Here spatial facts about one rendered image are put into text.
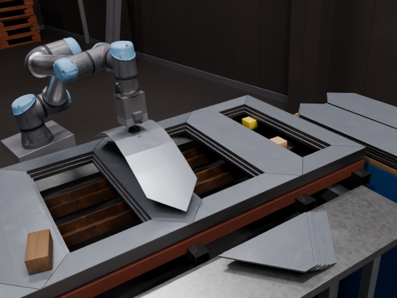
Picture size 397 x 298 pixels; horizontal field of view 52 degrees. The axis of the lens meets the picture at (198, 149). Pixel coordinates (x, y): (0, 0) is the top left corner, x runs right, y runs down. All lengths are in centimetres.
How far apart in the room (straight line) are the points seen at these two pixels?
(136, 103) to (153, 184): 28
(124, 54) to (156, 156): 34
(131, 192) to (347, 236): 72
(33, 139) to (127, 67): 90
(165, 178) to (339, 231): 58
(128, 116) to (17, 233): 50
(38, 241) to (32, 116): 97
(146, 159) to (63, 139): 88
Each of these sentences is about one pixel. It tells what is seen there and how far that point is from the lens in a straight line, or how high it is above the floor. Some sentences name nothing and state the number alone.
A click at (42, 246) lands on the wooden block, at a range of 121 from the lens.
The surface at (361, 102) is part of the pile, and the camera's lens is 214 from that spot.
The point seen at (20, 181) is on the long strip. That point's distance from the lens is 165.
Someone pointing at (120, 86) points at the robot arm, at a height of 121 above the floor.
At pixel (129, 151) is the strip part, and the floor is 101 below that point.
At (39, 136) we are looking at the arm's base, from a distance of 212.
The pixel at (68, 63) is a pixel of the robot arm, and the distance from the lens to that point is 137.
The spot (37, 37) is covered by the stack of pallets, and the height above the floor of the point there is 7.
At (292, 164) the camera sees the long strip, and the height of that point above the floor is 86.
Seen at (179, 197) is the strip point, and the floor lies 91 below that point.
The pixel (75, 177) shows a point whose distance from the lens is 196.
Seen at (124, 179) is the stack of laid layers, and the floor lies 86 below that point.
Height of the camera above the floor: 163
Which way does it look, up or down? 28 degrees down
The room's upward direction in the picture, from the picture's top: 4 degrees counter-clockwise
